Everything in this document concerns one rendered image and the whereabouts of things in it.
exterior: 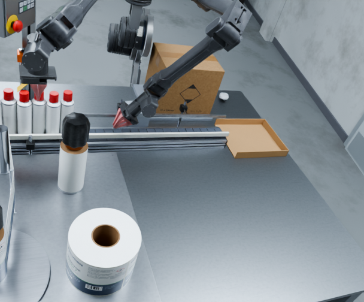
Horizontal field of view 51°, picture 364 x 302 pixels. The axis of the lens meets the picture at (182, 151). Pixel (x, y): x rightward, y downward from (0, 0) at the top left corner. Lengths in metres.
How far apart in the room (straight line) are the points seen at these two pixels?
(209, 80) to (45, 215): 0.98
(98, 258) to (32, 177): 0.50
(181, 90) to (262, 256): 0.85
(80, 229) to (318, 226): 1.01
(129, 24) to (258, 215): 1.03
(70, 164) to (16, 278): 0.37
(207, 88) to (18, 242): 1.10
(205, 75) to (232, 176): 0.49
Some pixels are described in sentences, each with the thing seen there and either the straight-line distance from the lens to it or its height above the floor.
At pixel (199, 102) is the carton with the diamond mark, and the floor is 0.94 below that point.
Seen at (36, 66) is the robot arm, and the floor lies 1.35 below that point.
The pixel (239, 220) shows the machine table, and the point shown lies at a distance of 1.53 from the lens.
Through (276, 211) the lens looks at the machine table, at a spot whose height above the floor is 0.83.
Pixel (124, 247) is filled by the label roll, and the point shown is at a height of 1.02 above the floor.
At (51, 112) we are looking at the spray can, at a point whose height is 1.02.
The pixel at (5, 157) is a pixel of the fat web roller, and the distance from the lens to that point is 1.40.
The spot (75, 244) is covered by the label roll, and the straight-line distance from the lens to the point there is 1.07.
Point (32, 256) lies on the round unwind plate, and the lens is 1.21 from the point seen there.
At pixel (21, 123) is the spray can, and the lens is 1.53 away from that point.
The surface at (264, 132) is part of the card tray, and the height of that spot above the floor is 0.83.
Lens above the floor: 1.90
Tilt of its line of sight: 38 degrees down
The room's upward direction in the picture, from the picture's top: 18 degrees clockwise
